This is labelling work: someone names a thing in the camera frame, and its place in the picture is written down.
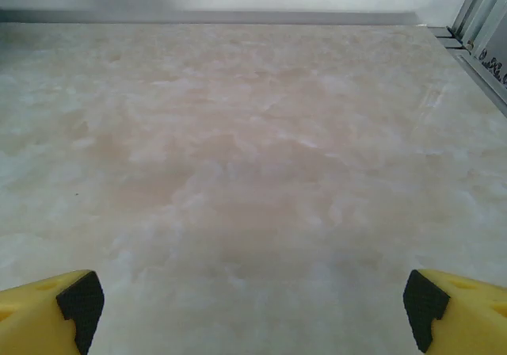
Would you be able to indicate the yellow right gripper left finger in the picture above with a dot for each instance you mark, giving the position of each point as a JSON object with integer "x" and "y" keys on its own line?
{"x": 31, "y": 319}

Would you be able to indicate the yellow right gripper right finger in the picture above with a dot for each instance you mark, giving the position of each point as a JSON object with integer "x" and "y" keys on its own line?
{"x": 475, "y": 323}

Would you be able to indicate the aluminium side rail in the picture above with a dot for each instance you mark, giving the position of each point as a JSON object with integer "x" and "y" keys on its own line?
{"x": 449, "y": 40}

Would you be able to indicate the aluminium frame post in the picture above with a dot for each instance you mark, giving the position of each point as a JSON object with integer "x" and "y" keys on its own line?
{"x": 481, "y": 10}

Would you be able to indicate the aluminium back rail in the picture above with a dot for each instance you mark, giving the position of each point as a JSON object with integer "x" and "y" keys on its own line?
{"x": 198, "y": 16}

